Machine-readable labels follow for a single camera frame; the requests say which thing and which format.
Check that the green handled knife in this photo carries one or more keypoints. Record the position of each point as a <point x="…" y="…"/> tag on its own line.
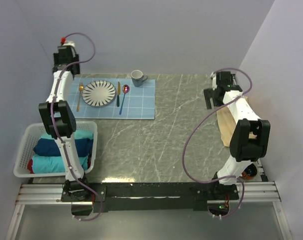
<point x="118" y="94"/>

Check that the blue checked placemat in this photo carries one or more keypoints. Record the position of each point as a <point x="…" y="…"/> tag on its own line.
<point x="139" y="103"/>

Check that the cream yellow t shirt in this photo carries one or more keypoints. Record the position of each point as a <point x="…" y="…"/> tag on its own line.
<point x="228" y="116"/>

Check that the dark blue rolled shirt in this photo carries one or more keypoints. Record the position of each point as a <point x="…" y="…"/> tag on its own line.
<point x="49" y="148"/>

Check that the grey mug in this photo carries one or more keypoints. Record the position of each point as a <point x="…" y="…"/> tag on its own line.
<point x="138" y="78"/>

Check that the dark bowl orange inside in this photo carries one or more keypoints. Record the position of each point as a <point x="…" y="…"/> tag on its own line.
<point x="250" y="172"/>

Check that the gold fork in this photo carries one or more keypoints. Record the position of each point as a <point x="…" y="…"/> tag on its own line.
<point x="80" y="89"/>

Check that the aluminium frame rail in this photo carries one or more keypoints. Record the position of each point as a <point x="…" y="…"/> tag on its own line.
<point x="50" y="194"/>

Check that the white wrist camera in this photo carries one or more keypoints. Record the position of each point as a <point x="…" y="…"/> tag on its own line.
<point x="65" y="42"/>
<point x="213" y="80"/>

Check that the white plastic basket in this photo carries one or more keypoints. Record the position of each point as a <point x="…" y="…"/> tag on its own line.
<point x="29" y="140"/>

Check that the teal folded shirt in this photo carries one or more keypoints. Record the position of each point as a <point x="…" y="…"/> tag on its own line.
<point x="78" y="135"/>

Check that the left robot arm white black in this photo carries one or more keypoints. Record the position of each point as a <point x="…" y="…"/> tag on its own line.
<point x="60" y="123"/>

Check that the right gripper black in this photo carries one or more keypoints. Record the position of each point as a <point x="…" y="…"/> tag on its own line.
<point x="208" y="93"/>

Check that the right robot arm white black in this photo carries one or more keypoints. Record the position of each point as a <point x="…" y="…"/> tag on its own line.
<point x="249" y="140"/>

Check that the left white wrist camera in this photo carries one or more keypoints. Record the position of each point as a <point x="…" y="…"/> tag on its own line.
<point x="65" y="42"/>

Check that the striped white plate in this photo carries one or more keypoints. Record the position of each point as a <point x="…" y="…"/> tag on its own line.
<point x="99" y="93"/>

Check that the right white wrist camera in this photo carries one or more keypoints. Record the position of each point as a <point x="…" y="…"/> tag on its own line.
<point x="213" y="80"/>

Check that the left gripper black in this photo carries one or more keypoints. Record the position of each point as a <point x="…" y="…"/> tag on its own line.
<point x="56" y="56"/>

